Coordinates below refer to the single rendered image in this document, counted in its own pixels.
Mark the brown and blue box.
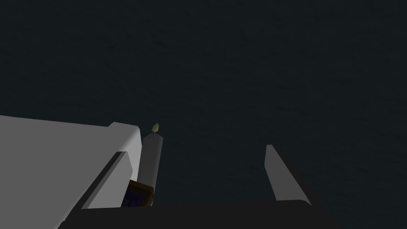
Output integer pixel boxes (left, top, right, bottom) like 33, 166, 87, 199
122, 179, 155, 208

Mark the pale grey block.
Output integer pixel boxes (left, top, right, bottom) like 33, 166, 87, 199
0, 114, 142, 229

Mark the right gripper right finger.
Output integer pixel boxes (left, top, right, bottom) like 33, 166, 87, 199
264, 144, 321, 206

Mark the grey candle with yellow flame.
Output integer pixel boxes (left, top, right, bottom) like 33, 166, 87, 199
137, 123, 164, 189

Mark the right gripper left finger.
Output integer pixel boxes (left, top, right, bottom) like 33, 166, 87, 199
74, 151, 134, 210

